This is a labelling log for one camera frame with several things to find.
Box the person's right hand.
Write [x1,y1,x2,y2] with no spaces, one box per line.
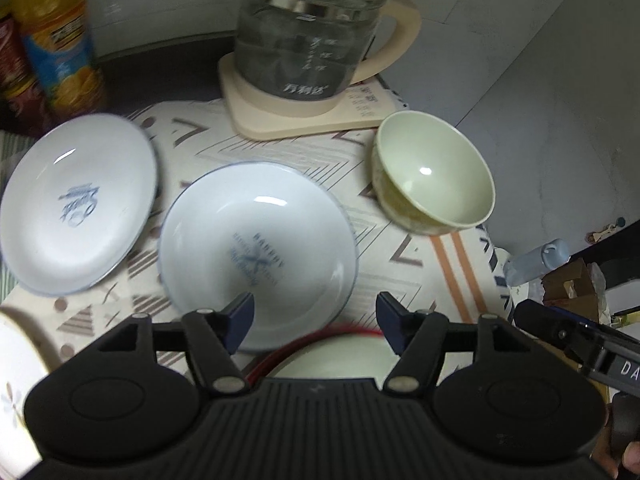
[591,404,640,480]

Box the white plate cursive blue print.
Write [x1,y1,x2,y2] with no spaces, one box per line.
[0,112,160,296]

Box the brown cardboard box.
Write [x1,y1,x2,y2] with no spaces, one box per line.
[542,260,608,311]

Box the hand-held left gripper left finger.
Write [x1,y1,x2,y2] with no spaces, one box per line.
[92,292,255,395]

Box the glass kettle beige handle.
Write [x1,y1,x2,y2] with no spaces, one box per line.
[234,0,422,103]

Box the white plate crossed blue print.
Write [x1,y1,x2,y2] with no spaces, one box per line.
[157,161,360,352]

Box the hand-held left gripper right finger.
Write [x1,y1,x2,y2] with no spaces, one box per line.
[376,291,533,395]

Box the grey-blue plastic bottle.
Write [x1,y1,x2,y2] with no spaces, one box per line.
[505,239,571,286]

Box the pale green bowl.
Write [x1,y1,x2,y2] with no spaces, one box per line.
[371,111,496,236]

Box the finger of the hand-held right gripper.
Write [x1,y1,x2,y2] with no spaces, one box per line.
[514,299,593,361]

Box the orange juice bottle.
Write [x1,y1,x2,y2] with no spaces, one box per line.
[11,0,108,121]

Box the white floral bowl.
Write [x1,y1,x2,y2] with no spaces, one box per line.
[0,305,56,480]

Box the beige kettle base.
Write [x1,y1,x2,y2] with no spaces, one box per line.
[217,52,398,141]

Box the patterned tablecloth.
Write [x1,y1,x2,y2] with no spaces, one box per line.
[0,97,513,480]

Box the red-rimmed cream bowl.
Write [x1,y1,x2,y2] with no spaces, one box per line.
[245,325,401,386]

